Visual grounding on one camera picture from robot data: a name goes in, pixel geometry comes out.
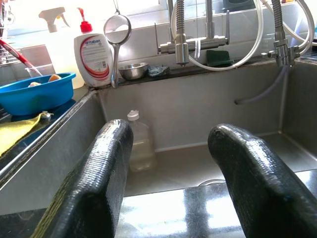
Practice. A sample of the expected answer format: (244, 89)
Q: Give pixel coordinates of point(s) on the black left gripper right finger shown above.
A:
(262, 198)

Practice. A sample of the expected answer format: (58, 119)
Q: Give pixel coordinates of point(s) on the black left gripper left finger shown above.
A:
(91, 193)

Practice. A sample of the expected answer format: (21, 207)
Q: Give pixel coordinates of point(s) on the clear plastic bottle white cap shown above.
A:
(141, 148)

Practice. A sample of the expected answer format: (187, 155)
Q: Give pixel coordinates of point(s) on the small metal clip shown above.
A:
(47, 116)

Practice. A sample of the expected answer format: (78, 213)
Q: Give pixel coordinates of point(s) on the yellow cloth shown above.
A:
(15, 131)

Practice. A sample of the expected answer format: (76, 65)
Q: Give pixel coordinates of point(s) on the thin clear tube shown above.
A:
(262, 95)

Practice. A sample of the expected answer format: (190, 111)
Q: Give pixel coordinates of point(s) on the blue plastic bowl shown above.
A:
(29, 99)

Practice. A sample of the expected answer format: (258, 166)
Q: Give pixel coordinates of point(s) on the stainless steel sink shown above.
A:
(198, 99)

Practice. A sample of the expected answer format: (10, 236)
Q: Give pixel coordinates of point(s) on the small steel bowl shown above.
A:
(133, 72)

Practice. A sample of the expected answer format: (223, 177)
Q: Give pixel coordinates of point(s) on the round metal strainer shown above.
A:
(115, 64)

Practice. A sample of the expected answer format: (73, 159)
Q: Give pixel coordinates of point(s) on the white soap bottle red pump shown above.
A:
(94, 59)

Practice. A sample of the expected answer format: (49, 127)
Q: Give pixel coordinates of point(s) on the clear measuring cup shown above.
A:
(33, 71)

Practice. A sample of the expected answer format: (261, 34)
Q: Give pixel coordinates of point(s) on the blue grey scrub cloth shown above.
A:
(158, 70)

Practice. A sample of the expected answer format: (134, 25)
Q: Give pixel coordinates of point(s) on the translucent white spray bottle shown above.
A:
(62, 54)

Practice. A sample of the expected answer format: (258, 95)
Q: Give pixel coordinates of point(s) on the green sponge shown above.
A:
(218, 57)

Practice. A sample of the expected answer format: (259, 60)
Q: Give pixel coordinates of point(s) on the steel filter tap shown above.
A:
(282, 49)

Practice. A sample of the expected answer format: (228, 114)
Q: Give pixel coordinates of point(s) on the small white brush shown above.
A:
(198, 49)

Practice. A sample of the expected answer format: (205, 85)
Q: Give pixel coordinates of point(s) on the steel spring neck faucet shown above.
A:
(182, 49)

